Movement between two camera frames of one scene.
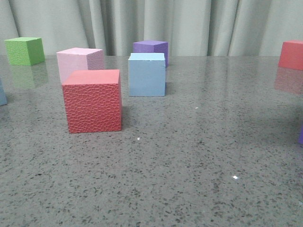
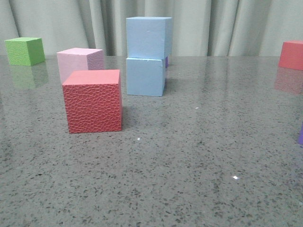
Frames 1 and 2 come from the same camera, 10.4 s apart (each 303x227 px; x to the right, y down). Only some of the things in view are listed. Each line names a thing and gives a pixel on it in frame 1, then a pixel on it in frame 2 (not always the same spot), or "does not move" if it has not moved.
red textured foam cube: x=93 y=101 does not move
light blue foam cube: x=147 y=74 does not move
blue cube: x=3 y=100 -> x=149 y=38
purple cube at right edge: x=300 y=139 does not move
